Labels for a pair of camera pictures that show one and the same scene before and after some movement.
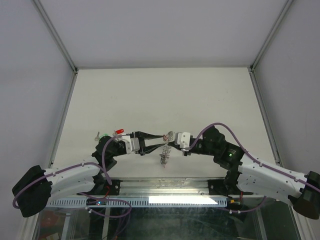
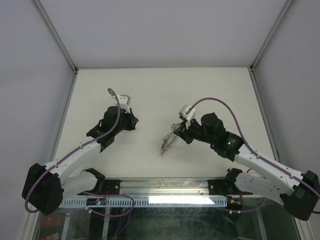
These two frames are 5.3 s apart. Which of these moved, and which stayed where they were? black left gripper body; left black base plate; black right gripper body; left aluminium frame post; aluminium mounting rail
Moved: black left gripper body; black right gripper body
Stayed: left aluminium frame post; left black base plate; aluminium mounting rail
